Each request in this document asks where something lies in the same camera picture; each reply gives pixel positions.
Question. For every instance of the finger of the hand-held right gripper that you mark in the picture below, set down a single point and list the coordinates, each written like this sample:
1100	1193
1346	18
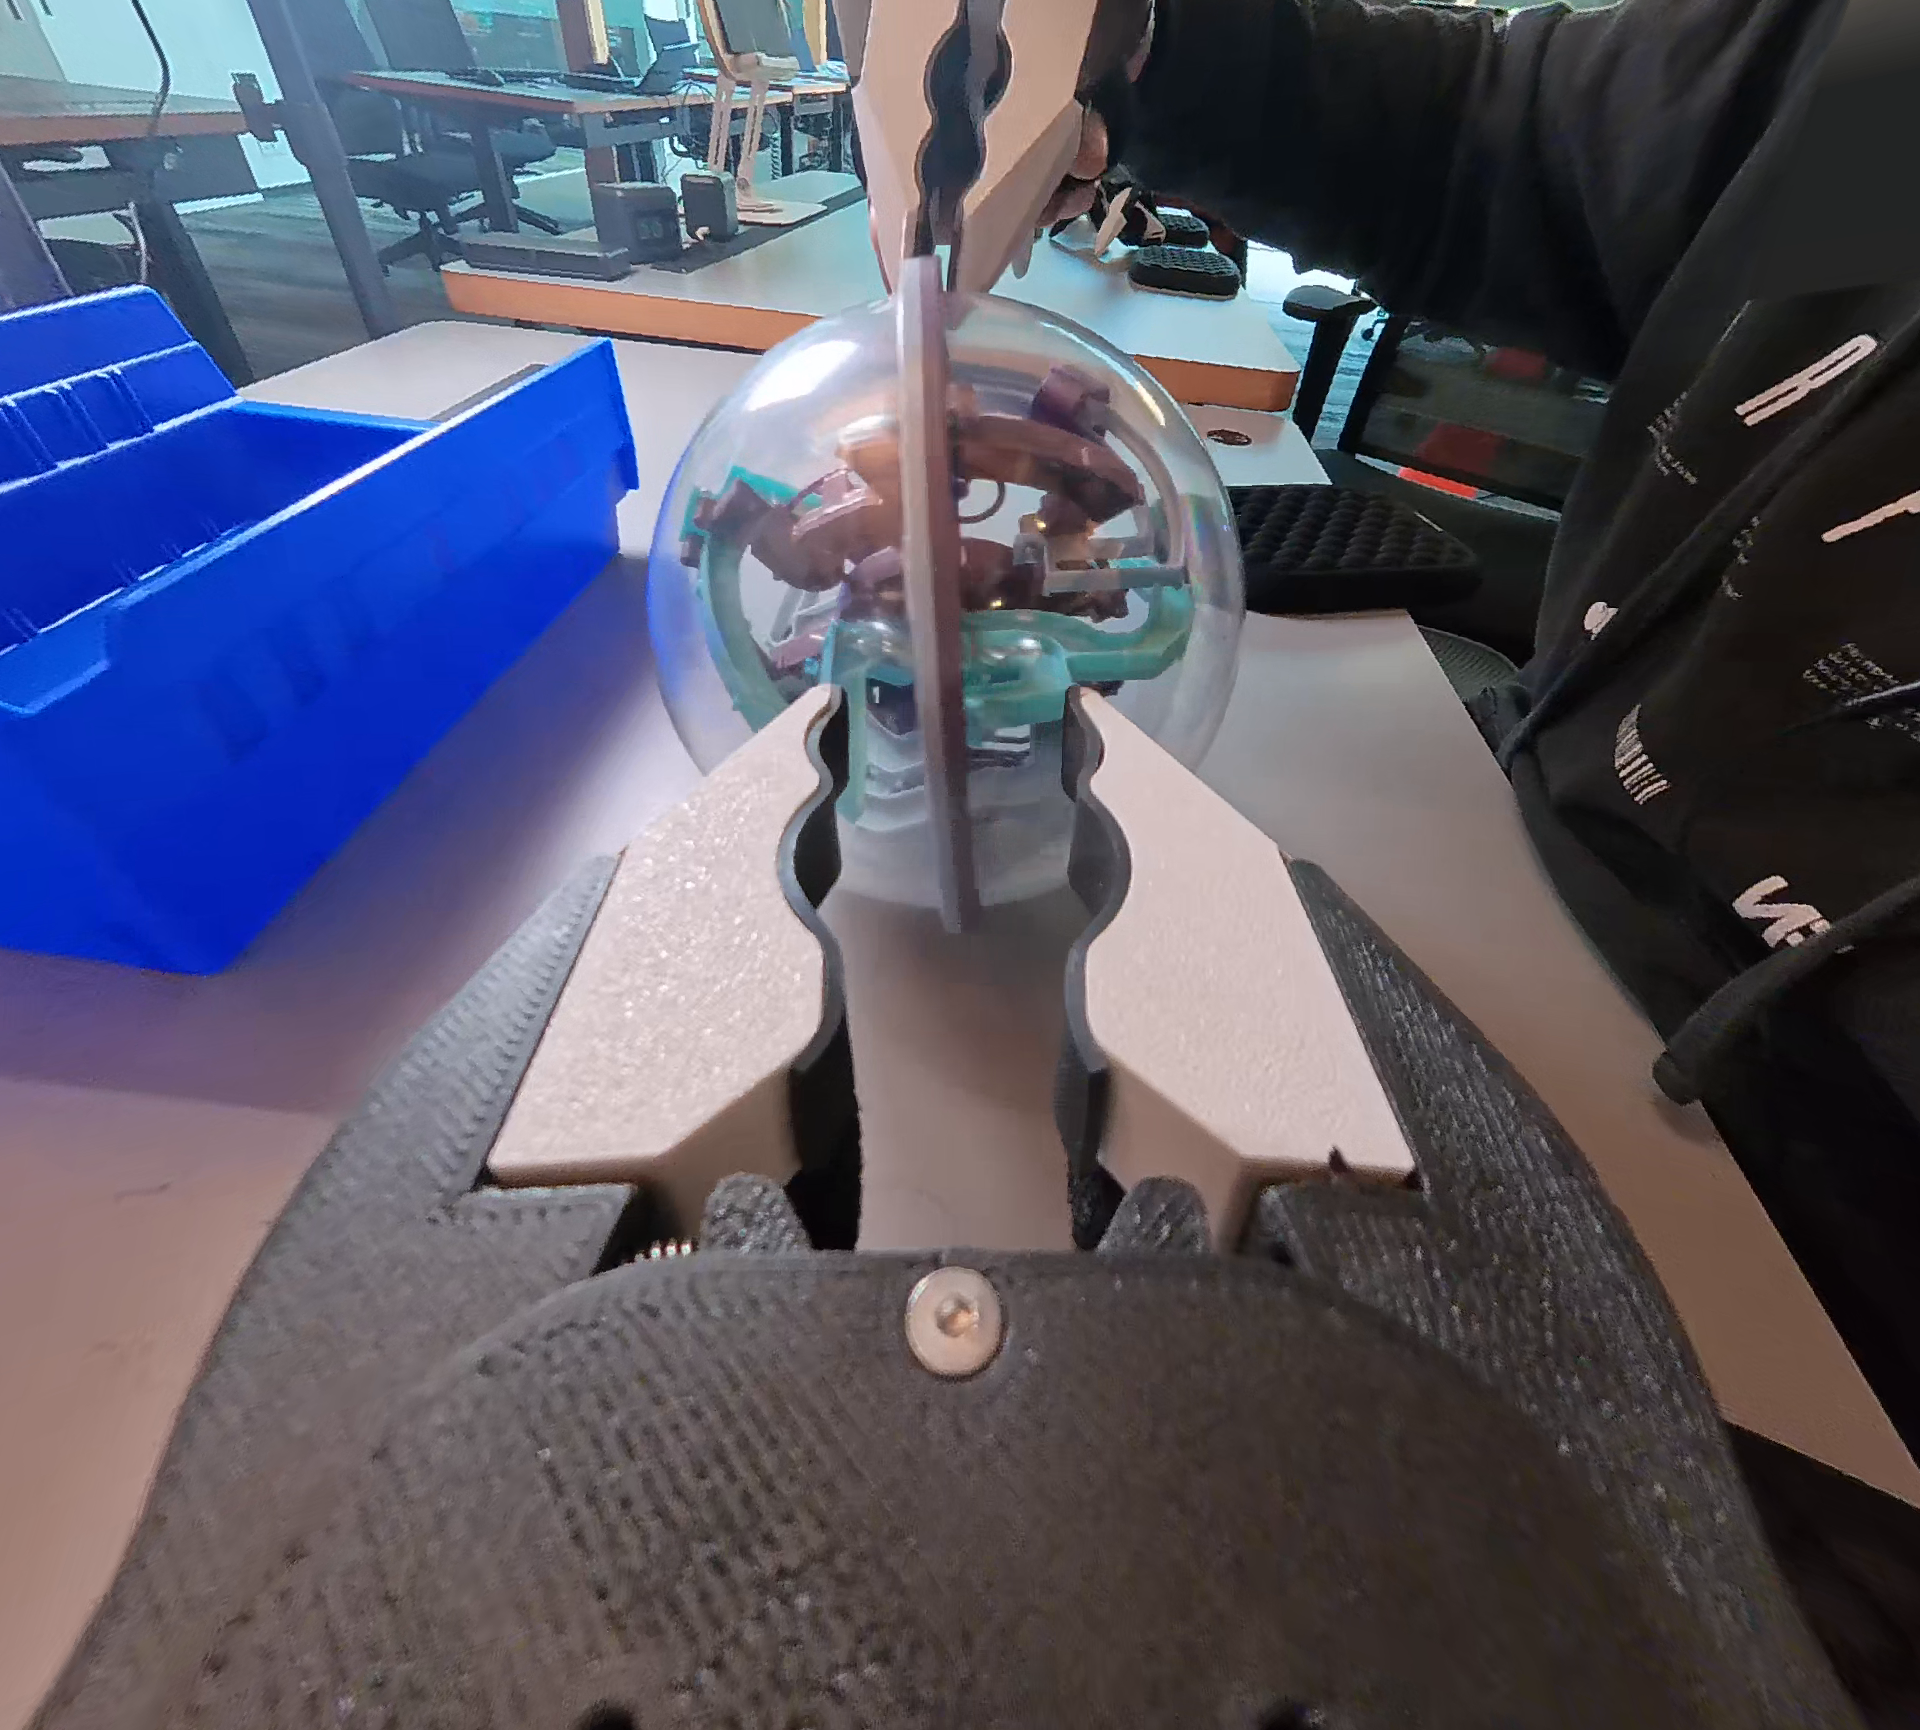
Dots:
1036	111
901	80

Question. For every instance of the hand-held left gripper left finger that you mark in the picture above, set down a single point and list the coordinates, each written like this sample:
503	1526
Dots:
672	1010

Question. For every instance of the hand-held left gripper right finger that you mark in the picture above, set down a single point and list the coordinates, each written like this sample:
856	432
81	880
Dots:
1232	1010

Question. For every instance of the clear maze ball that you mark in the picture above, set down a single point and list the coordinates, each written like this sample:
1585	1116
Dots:
811	562

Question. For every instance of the person's right hand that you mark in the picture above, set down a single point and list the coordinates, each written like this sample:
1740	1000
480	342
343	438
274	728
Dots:
1086	156

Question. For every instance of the grey desk with wooden edge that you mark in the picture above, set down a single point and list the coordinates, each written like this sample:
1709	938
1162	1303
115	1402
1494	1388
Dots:
751	293

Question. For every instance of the black office chair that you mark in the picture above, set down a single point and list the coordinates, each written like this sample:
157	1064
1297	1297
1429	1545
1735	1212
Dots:
436	80

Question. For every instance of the blue plastic bin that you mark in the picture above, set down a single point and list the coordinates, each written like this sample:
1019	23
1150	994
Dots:
274	620

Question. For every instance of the person's black printed jacket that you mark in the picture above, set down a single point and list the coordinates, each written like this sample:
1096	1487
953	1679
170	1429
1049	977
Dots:
1771	711

